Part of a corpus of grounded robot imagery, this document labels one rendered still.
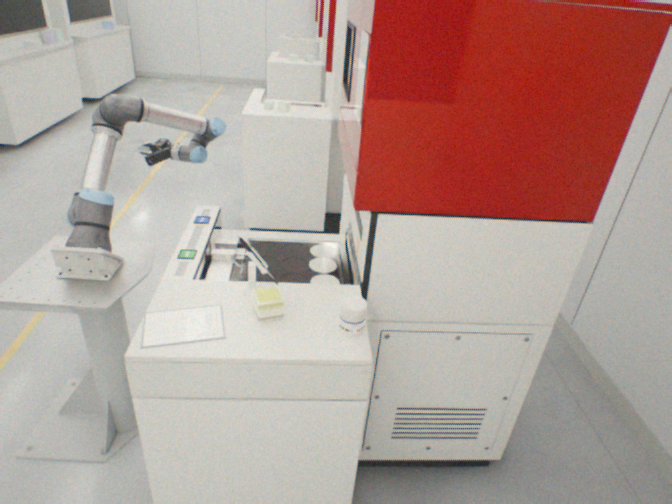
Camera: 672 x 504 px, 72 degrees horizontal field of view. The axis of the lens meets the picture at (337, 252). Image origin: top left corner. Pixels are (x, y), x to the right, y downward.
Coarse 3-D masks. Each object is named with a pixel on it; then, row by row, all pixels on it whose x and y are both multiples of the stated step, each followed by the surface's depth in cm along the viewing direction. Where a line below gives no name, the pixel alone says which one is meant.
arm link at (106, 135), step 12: (96, 108) 186; (96, 120) 184; (96, 132) 184; (108, 132) 185; (120, 132) 188; (96, 144) 183; (108, 144) 185; (96, 156) 182; (108, 156) 185; (96, 168) 181; (108, 168) 185; (84, 180) 180; (96, 180) 180; (72, 204) 177; (72, 216) 174
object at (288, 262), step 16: (256, 240) 182; (272, 256) 173; (288, 256) 174; (304, 256) 175; (336, 256) 176; (256, 272) 163; (272, 272) 163; (288, 272) 164; (304, 272) 165; (336, 272) 167
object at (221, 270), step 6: (210, 264) 168; (216, 264) 169; (222, 264) 169; (228, 264) 169; (234, 264) 173; (210, 270) 165; (216, 270) 165; (222, 270) 166; (228, 270) 166; (210, 276) 162; (216, 276) 162; (222, 276) 162; (228, 276) 163
